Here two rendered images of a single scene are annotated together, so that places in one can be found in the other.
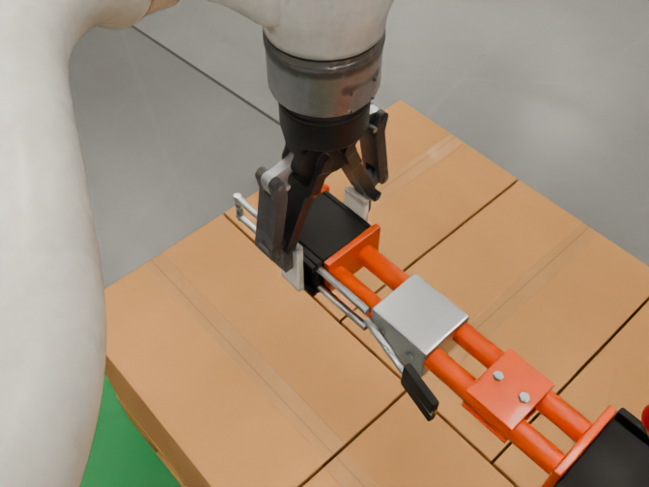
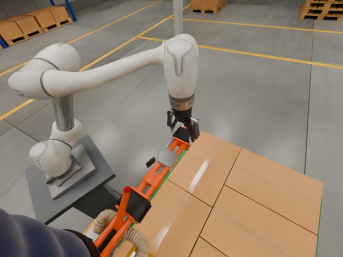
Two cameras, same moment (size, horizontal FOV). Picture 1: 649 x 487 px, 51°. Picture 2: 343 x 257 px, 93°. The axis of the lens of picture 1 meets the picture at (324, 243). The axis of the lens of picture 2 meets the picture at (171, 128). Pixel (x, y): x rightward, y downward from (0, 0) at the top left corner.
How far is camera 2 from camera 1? 55 cm
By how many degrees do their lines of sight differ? 49
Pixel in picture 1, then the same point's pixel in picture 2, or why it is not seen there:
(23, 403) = (79, 76)
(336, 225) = (185, 136)
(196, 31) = (322, 126)
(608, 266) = not seen: outside the picture
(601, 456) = (137, 198)
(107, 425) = not seen: hidden behind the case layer
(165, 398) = (189, 153)
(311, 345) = (214, 179)
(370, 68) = (175, 102)
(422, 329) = (163, 158)
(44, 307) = (91, 73)
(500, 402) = (148, 176)
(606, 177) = not seen: outside the picture
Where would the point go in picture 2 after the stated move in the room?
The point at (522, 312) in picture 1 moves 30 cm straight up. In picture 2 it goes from (254, 242) to (274, 233)
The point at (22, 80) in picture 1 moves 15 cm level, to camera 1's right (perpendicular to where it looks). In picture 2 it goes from (128, 58) to (131, 80)
